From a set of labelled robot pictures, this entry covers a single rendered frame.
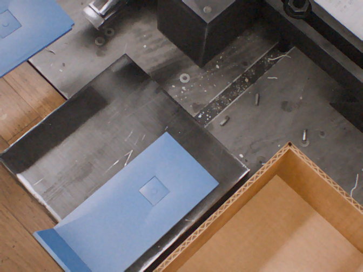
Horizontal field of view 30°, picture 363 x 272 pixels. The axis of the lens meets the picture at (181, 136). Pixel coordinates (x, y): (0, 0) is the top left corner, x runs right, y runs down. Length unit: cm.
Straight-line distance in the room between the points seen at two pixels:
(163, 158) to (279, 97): 14
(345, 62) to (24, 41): 28
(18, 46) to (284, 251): 30
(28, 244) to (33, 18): 20
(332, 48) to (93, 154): 24
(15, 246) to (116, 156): 12
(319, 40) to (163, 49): 16
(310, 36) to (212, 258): 22
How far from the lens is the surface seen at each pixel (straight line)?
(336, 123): 69
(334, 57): 63
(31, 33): 60
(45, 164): 63
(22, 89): 69
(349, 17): 69
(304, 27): 64
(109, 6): 62
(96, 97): 65
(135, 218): 60
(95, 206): 61
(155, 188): 61
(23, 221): 64
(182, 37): 68
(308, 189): 62
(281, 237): 63
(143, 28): 71
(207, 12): 62
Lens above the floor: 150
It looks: 67 degrees down
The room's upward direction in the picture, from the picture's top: 7 degrees clockwise
